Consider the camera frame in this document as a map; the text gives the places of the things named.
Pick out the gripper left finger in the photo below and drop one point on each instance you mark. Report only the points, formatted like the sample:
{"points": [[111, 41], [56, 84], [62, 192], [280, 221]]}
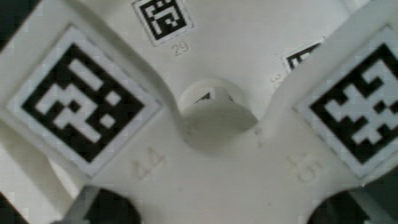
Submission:
{"points": [[101, 208]]}

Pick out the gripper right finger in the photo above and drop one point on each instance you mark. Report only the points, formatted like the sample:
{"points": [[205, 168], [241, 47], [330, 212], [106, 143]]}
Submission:
{"points": [[360, 206]]}

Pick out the white round table top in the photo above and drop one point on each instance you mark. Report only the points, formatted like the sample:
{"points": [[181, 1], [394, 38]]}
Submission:
{"points": [[237, 40]]}

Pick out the white cylindrical table leg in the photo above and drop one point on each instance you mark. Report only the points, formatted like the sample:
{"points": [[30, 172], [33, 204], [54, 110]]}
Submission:
{"points": [[216, 112]]}

